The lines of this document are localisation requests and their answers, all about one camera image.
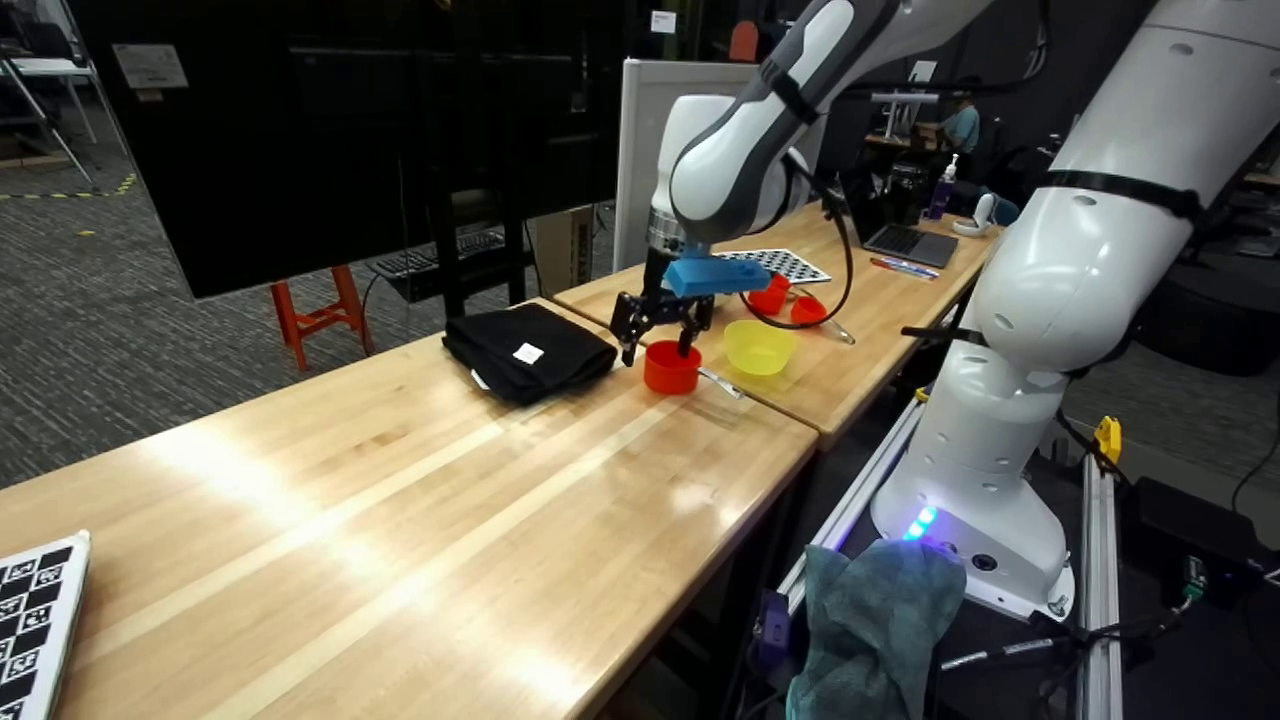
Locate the orange measuring cup grey handle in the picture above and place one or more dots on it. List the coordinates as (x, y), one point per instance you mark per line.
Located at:
(813, 312)

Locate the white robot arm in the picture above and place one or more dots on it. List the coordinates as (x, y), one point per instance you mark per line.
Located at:
(1182, 110)

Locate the black folded cloth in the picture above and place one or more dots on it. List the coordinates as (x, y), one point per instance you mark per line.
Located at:
(529, 353)

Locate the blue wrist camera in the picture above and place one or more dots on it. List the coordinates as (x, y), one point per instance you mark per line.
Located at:
(713, 276)

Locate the red marker pen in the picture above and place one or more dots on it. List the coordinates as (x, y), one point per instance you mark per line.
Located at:
(906, 265)

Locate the grey laptop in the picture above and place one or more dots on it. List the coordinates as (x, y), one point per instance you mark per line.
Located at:
(888, 226)

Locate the orange stool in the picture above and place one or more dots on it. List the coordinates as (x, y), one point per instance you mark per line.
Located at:
(298, 326)

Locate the person in teal shirt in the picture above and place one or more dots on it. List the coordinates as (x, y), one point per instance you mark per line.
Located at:
(963, 127)

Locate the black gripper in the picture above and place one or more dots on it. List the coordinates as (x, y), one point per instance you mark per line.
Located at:
(634, 312)

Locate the black monitor screen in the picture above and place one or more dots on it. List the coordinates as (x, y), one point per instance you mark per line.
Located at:
(298, 133)

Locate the checkered calibration board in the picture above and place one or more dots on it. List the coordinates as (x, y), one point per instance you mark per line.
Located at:
(784, 260)

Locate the yellow plastic cup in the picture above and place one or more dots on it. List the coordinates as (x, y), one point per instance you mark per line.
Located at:
(758, 350)

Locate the orange measuring cup near bowl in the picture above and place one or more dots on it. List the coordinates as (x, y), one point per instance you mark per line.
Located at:
(769, 299)

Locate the teal cloth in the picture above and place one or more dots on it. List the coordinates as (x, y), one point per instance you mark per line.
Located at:
(872, 624)

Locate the orange measuring cup clear handle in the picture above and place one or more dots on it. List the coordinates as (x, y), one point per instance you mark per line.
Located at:
(675, 369)

